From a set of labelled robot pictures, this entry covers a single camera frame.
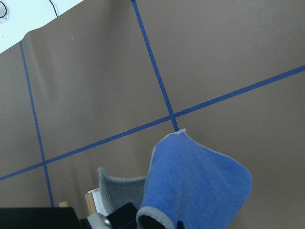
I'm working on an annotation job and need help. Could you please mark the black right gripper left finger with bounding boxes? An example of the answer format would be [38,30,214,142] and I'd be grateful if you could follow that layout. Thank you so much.
[87,213,112,229]

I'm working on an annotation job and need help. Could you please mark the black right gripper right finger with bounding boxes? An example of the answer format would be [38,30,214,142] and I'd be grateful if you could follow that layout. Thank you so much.
[106,202,138,229]

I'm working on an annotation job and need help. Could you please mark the blue grey towel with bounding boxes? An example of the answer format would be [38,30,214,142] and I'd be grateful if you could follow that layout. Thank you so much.
[99,129,252,229]

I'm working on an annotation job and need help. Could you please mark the white towel rack wooden bars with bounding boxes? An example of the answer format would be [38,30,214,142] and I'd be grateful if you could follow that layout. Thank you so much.
[54,188,110,218]

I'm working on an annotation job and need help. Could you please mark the brown paper table cover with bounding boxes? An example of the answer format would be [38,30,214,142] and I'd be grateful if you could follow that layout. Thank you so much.
[0,0,305,229]

